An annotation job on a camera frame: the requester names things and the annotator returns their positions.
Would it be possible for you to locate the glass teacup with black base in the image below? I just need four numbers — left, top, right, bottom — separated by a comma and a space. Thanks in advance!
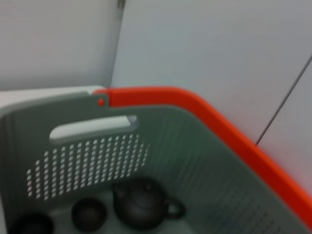
71, 197, 107, 232
8, 212, 55, 234

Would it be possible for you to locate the grey perforated storage bin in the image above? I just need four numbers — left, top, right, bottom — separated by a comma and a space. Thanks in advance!
0, 91, 312, 234

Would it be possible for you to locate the dark clay teapot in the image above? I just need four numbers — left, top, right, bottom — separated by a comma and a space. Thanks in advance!
111, 177, 186, 230

